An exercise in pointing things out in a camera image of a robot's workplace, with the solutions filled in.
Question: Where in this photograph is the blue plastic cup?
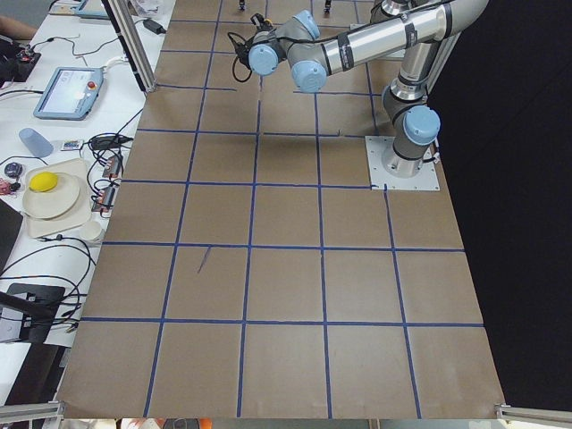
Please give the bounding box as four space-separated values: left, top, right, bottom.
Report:
19 128 54 158

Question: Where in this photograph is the black power adapter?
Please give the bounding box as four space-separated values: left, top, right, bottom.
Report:
142 18 166 35

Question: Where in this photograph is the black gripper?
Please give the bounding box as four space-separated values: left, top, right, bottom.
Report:
250 13 278 45

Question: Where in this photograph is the beige tray with plates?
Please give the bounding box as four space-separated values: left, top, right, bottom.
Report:
22 158 91 239

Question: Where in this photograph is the yellow lemon toy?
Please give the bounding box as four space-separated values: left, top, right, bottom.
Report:
29 172 59 192

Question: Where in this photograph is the far blue teach pendant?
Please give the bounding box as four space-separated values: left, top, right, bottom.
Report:
72 0 108 20

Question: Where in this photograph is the near blue teach pendant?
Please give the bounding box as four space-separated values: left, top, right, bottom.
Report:
33 67 104 121

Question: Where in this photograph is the black camera cable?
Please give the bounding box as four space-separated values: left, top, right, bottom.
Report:
226 30 265 83

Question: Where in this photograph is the blue teach pendant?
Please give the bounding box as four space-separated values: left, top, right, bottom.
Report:
72 0 108 20
33 67 104 121

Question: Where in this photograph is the aluminium frame post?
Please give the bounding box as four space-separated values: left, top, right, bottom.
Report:
102 0 156 93

